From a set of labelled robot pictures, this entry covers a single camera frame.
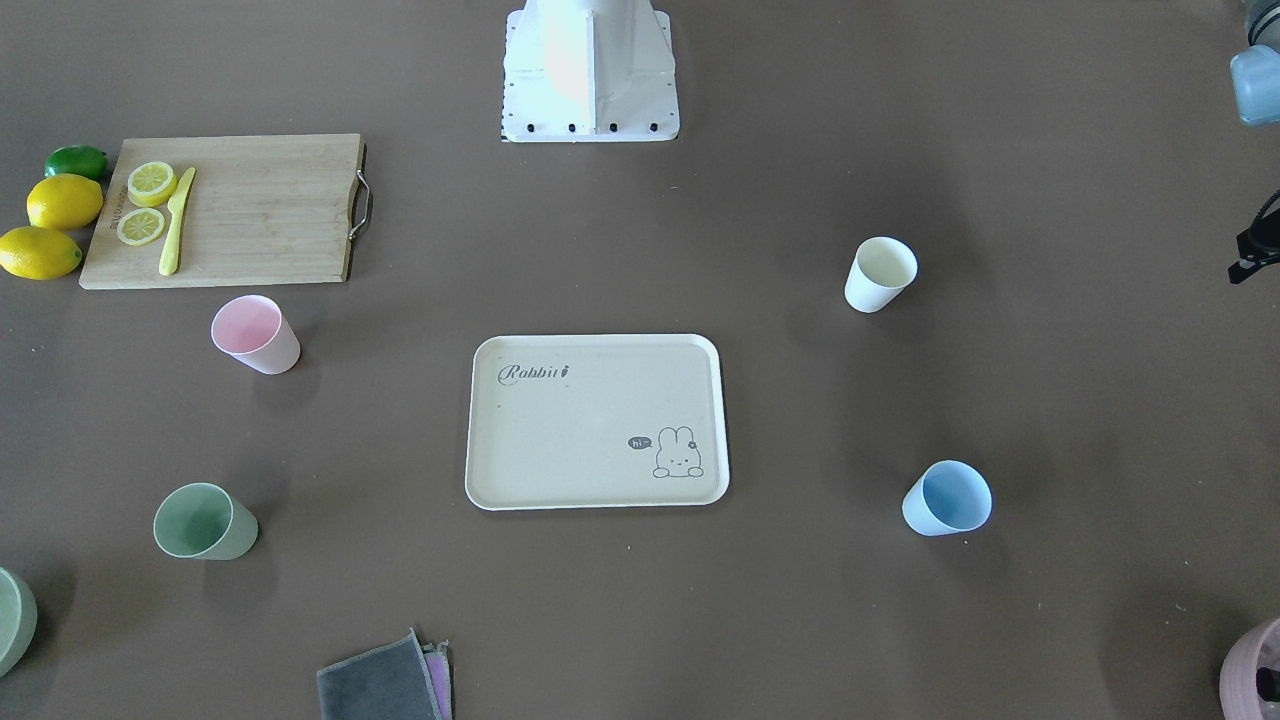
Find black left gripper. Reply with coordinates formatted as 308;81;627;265
1228;190;1280;284

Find cream white cup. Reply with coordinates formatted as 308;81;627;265
844;236;919;313

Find blue cup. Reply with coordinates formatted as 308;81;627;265
901;459;993;536

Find pink cup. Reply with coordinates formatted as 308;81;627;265
210;293;301;375

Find green cup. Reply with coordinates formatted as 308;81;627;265
154;482;259;560

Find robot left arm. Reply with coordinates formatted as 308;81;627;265
1228;1;1279;284

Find cream rabbit tray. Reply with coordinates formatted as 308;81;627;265
463;333;730;511

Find pink bowl with ice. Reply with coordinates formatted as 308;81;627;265
1219;618;1279;719

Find purple cloth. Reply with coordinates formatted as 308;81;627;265
422;641;454;720

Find grey folded cloth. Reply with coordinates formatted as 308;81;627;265
316;632;436;719

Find bamboo cutting board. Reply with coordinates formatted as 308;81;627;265
79;133;365;290

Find yellow plastic knife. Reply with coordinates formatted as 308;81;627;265
157;167;197;275

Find upper lemon slice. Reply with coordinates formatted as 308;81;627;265
125;161;178;208

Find lemon slice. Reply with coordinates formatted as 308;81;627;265
125;161;178;208
115;208;166;246

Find lower lemon slice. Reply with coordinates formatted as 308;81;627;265
115;208;166;246

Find green lime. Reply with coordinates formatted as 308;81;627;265
44;145;109;181

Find upper whole lemon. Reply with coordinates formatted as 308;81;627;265
26;173;104;231

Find whole lemon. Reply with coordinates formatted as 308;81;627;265
26;173;104;231
1;225;83;281

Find lower whole lemon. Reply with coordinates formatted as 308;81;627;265
1;225;83;281

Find pale green bowl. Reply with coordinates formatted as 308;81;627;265
0;568;38;676

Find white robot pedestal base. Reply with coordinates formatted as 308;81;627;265
500;1;680;143

